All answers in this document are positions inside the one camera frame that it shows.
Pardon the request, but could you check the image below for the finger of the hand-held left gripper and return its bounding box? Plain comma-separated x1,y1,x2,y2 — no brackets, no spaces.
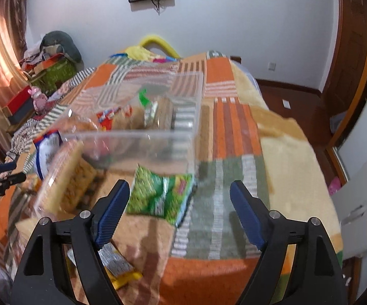
0,173,27,189
0,162,18,178

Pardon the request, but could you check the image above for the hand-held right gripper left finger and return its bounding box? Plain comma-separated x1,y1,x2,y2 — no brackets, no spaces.
10,179,130,305

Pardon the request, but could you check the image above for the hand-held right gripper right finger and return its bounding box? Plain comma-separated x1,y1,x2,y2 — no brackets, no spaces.
229,180,357,305

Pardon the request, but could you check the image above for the clear plastic container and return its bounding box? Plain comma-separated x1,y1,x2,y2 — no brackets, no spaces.
54,71,204,181

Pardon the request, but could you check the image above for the blue and white snack packet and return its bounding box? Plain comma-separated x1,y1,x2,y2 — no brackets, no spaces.
33,130,64,180

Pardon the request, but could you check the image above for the clear cracker packet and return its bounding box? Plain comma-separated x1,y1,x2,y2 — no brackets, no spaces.
34,140,99,217

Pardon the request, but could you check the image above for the yellow snack packet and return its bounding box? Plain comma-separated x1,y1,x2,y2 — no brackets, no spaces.
67,241,143,289

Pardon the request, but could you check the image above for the red box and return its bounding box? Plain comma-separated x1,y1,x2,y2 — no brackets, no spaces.
4,87,34,116

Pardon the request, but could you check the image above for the pink plush toy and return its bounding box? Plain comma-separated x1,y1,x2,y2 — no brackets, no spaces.
29,86,48,112

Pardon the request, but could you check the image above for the patchwork blanket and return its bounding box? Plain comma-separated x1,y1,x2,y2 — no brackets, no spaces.
0,50,343,305

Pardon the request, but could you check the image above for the pink cloth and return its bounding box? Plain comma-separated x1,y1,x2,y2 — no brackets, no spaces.
328,178,342,196

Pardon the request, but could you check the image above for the red snack packet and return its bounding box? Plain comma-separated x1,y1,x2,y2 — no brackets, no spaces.
96,108,123,131

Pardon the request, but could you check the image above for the green box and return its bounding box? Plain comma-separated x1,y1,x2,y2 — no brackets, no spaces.
39,59,76,93

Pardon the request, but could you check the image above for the green and silver snack packet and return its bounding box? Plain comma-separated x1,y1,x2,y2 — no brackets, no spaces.
139,88,159,129

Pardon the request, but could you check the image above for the brown biscuit packet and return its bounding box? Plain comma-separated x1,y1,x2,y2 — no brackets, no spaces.
156,97,176,131

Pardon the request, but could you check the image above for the grey cushion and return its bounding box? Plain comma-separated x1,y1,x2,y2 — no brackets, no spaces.
42,31,82,62

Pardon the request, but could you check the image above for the white cabinet door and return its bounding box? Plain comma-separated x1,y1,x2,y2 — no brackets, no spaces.
331,25,367,258

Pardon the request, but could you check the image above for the brown wooden door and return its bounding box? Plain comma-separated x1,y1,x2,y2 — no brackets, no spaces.
321,0,367,110

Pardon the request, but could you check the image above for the yellow plastic frame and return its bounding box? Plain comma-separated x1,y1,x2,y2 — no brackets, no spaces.
139,36,181,58

